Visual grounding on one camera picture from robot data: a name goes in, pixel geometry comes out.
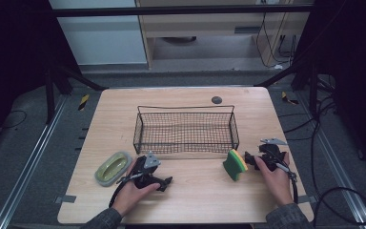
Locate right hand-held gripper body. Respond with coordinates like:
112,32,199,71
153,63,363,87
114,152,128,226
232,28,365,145
258,136,289,172

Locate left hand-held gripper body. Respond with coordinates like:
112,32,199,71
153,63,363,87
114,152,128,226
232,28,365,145
134,151,165,190

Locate green and yellow sponge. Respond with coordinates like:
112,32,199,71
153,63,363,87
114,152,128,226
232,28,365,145
222,148,250,182

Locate black wire mesh basket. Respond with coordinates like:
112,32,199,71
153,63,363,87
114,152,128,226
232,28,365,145
132,105,240,156

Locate person's left hand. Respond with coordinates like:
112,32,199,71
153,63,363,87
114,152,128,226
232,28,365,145
111,157,162,219

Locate person's right hand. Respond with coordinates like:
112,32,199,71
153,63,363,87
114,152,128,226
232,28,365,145
254,152,295,207

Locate grey tape strip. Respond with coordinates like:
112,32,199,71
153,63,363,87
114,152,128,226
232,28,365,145
54,195,77,204
297,195,318,204

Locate black and yellow floor tape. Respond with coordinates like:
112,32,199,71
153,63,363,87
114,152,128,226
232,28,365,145
77,94,91,112
280,91,300,106

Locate black metal stand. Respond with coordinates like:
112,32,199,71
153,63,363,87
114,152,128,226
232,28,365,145
254,59,320,116
43,60,109,126

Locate black curtain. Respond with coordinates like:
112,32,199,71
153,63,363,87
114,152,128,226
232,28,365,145
0,0,81,156
294,0,366,177

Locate light wooden desk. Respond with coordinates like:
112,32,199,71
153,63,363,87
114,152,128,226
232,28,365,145
134,0,315,70

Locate white cabinet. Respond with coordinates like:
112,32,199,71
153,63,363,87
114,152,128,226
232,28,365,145
48,0,149,67

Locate right hand-held gripper cable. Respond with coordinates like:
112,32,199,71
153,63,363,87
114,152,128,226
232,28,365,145
275,161,300,205

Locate hand-held gripper cable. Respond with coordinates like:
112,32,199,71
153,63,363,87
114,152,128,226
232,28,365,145
108,172,145,208
275,161,300,205

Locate left hand-held gripper cable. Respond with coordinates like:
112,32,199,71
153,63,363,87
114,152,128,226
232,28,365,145
108,172,145,208

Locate black floor cable loop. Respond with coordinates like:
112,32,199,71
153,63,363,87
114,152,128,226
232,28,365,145
279,94,366,226

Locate aluminium floor rail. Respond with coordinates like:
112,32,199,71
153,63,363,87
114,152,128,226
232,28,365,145
0,94,69,229
298,92,366,229

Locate hanging black desk cables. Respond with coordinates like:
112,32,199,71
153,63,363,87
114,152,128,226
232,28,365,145
254,11,300,70

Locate thin black floor cable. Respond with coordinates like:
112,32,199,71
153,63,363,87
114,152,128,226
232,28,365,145
0,109,29,130

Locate black horizontal frame bar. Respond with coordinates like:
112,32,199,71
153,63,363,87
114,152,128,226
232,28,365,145
48,4,315,18

